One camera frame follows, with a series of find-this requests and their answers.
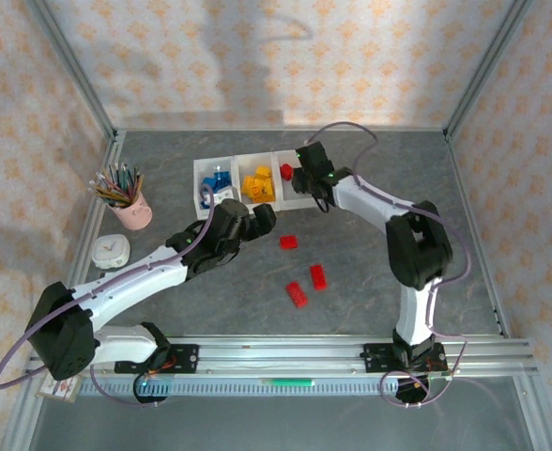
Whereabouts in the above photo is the translucent white bin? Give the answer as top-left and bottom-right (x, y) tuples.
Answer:
(192, 156), (239, 221)
(273, 148), (319, 211)
(233, 152), (280, 212)

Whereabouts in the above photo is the long red lego brick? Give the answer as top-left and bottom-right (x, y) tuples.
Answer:
(284, 280), (309, 309)
(309, 264), (329, 291)

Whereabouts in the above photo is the pink pencil cup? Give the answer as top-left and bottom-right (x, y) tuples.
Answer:
(110, 190), (154, 231)

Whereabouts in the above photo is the white alarm clock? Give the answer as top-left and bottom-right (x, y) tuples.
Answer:
(91, 233), (131, 270)

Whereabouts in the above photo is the playing card box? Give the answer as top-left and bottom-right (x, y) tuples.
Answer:
(38, 375), (81, 404)

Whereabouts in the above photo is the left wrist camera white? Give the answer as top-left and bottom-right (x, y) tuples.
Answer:
(211, 186), (241, 205)

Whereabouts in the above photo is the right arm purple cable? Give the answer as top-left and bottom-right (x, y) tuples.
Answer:
(305, 120), (473, 409)

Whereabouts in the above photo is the aluminium frame rail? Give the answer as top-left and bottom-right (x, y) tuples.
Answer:
(115, 124), (448, 133)
(3, 133), (128, 451)
(444, 133), (513, 339)

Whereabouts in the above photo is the aluminium mounting rail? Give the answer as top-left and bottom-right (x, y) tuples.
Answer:
(25, 334), (538, 379)

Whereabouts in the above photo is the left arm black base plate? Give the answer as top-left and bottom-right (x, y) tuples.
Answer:
(115, 344), (200, 376)

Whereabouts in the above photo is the slotted grey cable duct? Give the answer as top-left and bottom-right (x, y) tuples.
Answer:
(76, 377), (431, 398)

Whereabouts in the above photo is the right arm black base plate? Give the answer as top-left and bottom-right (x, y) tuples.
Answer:
(362, 342), (449, 376)

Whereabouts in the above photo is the black round cable port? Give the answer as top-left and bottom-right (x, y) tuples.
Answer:
(133, 375), (171, 407)
(394, 377), (431, 408)

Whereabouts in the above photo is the aluminium frame post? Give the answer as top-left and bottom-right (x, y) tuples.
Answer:
(24, 0), (119, 142)
(443, 0), (536, 142)

